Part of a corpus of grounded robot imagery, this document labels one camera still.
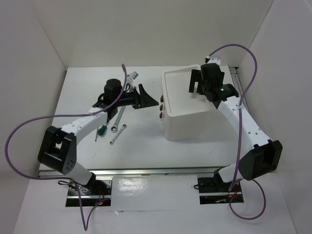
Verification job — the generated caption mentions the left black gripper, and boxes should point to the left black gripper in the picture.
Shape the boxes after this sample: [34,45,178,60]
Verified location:
[114,83,158,109]

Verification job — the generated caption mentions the stubby green screwdriver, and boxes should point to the stubby green screwdriver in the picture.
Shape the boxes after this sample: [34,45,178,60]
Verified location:
[97,125,107,137]

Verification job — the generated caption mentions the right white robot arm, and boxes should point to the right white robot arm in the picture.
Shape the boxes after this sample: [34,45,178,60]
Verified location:
[189,63,283,192]

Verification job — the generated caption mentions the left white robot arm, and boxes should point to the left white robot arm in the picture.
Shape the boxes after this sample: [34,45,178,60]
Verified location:
[38,79,158,195]

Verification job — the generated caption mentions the white drawer cabinet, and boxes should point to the white drawer cabinet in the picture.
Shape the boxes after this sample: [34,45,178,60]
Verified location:
[161,64,215,141]

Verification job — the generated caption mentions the short silver combination wrench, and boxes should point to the short silver combination wrench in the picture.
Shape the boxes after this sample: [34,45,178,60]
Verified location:
[110,124,127,145]

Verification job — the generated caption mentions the long silver ratchet wrench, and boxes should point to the long silver ratchet wrench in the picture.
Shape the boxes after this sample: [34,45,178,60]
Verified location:
[111,106,126,133]

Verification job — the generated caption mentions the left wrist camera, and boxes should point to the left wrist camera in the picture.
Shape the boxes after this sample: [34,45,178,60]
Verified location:
[127,71,138,86]

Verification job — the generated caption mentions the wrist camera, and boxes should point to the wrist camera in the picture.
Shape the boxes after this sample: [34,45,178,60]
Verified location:
[205,56,221,65]
[127,71,138,86]

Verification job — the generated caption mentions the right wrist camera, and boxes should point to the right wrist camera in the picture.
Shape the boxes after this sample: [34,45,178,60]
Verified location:
[205,56,221,65]

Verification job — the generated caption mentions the aluminium side rail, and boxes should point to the aluminium side rail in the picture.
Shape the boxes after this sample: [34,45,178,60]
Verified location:
[229,67,243,96]

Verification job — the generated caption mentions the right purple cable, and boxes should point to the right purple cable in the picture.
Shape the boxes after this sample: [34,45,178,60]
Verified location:
[209,43,267,220]

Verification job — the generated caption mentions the aluminium front rail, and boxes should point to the aluminium front rail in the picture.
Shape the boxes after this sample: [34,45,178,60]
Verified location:
[38,167,227,178]

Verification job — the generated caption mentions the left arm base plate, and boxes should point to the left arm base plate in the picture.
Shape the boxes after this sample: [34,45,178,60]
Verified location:
[58,178,113,207]

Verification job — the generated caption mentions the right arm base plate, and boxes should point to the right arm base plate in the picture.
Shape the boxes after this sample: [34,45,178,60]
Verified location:
[193,177,244,205]

